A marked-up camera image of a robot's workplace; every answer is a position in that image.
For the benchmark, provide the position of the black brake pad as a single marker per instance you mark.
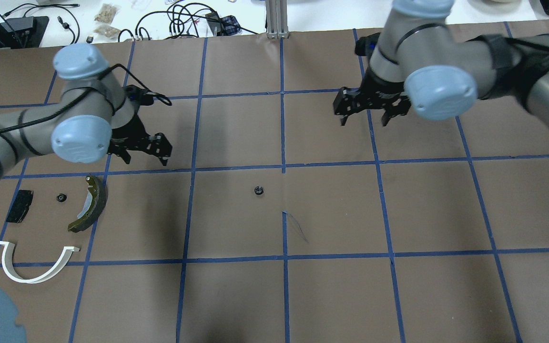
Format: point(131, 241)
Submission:
point(20, 206)

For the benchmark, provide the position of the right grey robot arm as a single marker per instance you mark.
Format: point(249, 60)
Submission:
point(414, 63)

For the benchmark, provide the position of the aluminium frame post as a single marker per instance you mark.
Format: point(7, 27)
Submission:
point(276, 19)

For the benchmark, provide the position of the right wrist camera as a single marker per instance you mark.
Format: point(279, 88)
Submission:
point(366, 45)

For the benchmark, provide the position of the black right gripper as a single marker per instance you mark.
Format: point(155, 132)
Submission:
point(380, 87)

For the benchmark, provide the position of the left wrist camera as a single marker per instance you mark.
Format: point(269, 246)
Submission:
point(139, 96)

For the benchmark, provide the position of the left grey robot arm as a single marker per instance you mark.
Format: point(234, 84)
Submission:
point(96, 116)

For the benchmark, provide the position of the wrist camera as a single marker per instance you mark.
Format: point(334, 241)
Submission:
point(139, 96)
point(366, 45)

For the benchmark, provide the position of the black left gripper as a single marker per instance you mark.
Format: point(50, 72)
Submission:
point(128, 129)

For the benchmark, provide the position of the olive green brake shoe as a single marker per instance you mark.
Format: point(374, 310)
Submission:
point(97, 196)

